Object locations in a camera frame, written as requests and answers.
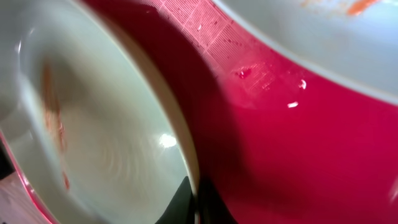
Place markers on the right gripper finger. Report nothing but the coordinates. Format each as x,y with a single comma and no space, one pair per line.
206,207

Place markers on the white plate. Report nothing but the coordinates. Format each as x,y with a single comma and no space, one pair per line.
358,51
88,120

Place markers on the red plastic tray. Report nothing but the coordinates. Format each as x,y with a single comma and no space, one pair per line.
280,143

